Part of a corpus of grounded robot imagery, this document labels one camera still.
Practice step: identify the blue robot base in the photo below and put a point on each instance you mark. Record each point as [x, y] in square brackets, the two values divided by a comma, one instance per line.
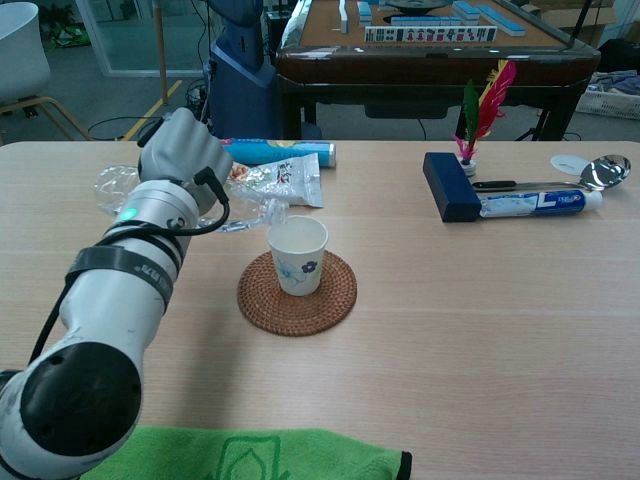
[240, 95]

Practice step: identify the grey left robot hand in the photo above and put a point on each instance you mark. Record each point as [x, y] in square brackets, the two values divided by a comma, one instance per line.
[182, 150]

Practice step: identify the white snack bag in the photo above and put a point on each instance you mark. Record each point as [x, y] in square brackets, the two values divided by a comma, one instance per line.
[295, 185]

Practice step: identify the dark wooden mahjong table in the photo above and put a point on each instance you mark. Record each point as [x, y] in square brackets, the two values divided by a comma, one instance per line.
[425, 70]

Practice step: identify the green cloth with black trim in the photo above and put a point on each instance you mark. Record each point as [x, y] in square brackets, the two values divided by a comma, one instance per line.
[250, 455]

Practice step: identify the white plastic basket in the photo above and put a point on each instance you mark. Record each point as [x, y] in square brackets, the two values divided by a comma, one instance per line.
[610, 102]

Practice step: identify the row of face-up mahjong tiles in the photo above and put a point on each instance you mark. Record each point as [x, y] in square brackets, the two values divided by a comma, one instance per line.
[430, 34]

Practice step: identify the colourful feather shuttlecock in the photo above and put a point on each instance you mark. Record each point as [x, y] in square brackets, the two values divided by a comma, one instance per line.
[492, 100]

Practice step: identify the blue cylindrical roll package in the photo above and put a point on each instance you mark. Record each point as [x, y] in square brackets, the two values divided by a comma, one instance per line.
[280, 150]

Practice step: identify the paper cup with blue flower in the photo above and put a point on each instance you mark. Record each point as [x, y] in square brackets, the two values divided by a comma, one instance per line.
[297, 272]

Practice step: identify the clear plastic water bottle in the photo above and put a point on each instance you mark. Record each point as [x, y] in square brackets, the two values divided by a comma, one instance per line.
[112, 187]

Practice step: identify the wooden pole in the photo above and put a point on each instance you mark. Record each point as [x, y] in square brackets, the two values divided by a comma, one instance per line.
[161, 50]

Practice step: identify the black bag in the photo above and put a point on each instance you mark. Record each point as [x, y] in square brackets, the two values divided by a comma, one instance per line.
[622, 55]

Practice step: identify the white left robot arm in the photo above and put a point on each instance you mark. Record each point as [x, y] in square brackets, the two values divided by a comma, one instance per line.
[115, 310]

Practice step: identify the round woven rattan coaster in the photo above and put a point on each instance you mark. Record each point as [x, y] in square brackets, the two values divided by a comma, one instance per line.
[300, 317]

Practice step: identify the blue white toothpaste tube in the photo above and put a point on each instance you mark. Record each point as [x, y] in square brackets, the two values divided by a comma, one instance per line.
[540, 202]

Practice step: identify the white round disc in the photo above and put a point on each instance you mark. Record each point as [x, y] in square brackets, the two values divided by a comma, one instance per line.
[565, 162]

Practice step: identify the dark blue rectangular box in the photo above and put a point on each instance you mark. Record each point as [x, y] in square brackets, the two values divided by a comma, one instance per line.
[450, 187]

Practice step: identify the white chair with wooden legs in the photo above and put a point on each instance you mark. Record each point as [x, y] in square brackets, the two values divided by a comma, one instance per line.
[20, 55]

